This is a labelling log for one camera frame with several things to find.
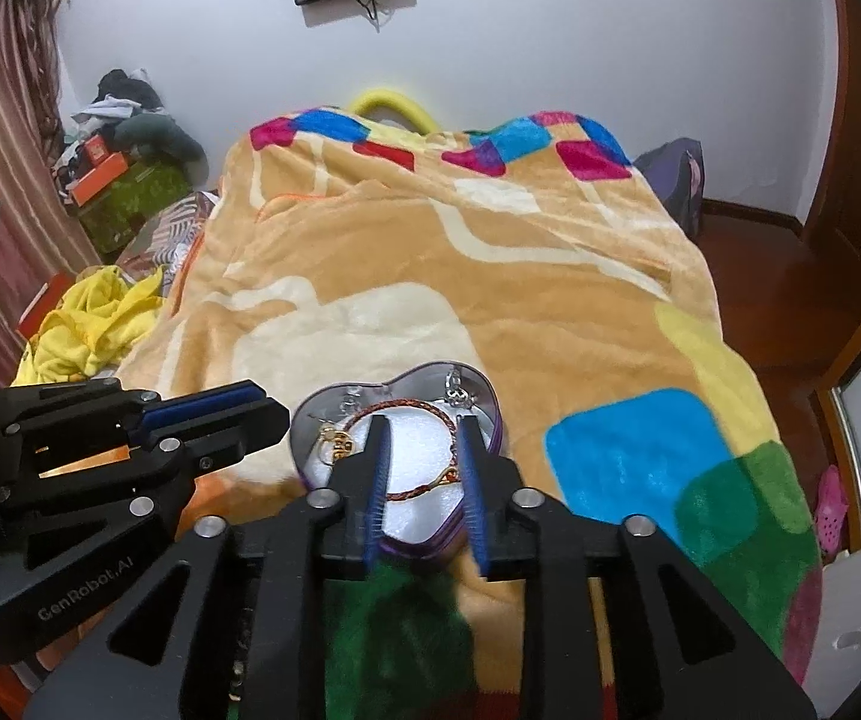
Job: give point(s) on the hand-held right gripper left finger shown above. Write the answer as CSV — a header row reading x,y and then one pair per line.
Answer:
x,y
377,480

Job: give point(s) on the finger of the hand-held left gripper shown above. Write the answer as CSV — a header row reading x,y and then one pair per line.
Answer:
x,y
198,400
243,427

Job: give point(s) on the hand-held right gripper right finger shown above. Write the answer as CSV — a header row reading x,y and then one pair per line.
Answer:
x,y
475,495

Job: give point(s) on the purple heart-shaped tin box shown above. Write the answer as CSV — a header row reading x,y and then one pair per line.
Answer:
x,y
419,465

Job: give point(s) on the gold earrings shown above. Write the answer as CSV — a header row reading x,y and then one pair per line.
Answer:
x,y
336,440

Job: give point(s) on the silver charm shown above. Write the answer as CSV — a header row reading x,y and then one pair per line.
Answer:
x,y
457,393

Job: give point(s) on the yellow cloth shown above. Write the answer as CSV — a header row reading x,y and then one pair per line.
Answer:
x,y
93,322

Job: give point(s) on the flat orange box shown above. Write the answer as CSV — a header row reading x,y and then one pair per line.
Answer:
x,y
40,307

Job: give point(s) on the green cardboard box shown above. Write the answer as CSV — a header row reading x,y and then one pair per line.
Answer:
x,y
130,202

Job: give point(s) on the colourful plush blanket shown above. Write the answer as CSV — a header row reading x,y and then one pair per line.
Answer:
x,y
475,277

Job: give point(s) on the orange shoe box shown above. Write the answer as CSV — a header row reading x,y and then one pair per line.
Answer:
x,y
100,176

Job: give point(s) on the pile of dark clothes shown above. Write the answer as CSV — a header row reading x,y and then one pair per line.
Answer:
x,y
141,112

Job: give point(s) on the pink rubber shoe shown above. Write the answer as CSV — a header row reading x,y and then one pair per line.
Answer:
x,y
831,506

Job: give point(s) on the yellow curved headboard tube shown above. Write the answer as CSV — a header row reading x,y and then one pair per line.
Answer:
x,y
393,96

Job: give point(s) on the dark purple bag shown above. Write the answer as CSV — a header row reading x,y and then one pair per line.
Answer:
x,y
670,180

